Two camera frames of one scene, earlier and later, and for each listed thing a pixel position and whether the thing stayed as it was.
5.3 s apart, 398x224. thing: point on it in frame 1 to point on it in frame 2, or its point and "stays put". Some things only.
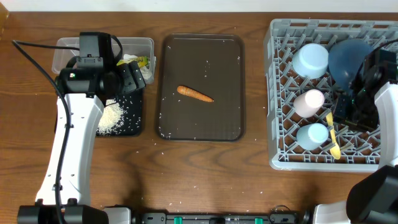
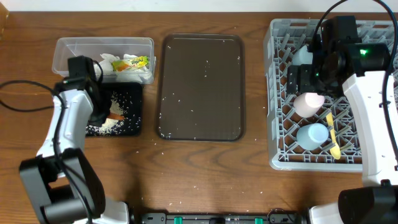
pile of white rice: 112,118 stays put
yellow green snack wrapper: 142,61 stays put
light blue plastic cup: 311,137 stays put
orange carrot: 189,92 to 115,116
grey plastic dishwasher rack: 306,129 stays put
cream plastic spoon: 334,149 stays put
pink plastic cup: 308,102 stays put
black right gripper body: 360,111 to 313,80
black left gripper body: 115,83 to 102,109
